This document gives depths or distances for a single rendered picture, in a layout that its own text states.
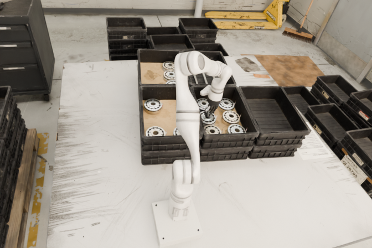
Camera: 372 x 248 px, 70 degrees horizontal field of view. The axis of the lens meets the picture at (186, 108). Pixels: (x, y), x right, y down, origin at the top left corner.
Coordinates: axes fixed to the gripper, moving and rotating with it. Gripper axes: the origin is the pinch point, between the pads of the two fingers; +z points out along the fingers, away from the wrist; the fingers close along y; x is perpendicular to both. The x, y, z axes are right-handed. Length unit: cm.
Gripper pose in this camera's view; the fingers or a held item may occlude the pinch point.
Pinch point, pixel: (210, 115)
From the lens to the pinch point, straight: 152.0
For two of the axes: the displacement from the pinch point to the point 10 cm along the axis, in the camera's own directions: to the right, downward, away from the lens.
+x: -8.0, -4.8, 3.7
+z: -1.3, 7.3, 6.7
